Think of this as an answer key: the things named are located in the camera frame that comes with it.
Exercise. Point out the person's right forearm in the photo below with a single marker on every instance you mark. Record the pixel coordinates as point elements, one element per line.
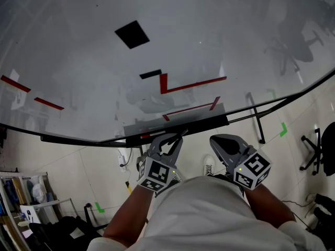
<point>267,208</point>

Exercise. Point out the green tape corner mark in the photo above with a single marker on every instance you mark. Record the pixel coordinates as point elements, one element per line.
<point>283,132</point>

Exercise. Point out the white printed box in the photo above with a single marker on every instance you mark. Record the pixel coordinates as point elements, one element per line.
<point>30,213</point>

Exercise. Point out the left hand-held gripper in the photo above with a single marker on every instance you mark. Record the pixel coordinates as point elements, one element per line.
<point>154,174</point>

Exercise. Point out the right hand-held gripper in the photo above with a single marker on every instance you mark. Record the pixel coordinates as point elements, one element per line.
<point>252,171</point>

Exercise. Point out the person's left white shoe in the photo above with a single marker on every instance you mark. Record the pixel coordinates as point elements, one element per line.
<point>177,177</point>

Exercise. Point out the black office chair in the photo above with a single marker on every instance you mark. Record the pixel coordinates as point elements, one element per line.
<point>329,148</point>
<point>57,234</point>

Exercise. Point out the black equipment bag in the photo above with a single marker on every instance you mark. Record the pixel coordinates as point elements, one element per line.
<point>325,208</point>

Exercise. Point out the person's white shoe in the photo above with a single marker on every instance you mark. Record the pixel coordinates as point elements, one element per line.
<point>209,165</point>
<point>177,177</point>

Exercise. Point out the person's left forearm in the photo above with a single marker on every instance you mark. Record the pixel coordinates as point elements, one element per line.
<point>128,216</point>

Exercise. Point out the grey metal shelf rack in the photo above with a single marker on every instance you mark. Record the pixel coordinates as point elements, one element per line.
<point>23,173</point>

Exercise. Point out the white power strip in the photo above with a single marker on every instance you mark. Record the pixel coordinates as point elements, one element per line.
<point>122,159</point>

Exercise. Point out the white plastic bag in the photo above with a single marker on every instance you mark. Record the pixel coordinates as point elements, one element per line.
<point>39,193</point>

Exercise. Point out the yellow black hazard tape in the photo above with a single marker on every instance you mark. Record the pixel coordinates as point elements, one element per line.
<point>128,187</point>

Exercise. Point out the red tape strip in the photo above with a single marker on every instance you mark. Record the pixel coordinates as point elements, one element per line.
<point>49,103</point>
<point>15,83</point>

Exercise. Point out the white paper slip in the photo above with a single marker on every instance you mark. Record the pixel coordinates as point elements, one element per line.
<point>76,233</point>

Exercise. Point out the person's right white shoe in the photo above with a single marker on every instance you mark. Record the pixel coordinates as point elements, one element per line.
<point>209,165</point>

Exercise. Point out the person's white shirt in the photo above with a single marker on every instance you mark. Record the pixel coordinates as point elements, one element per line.
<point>204,216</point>

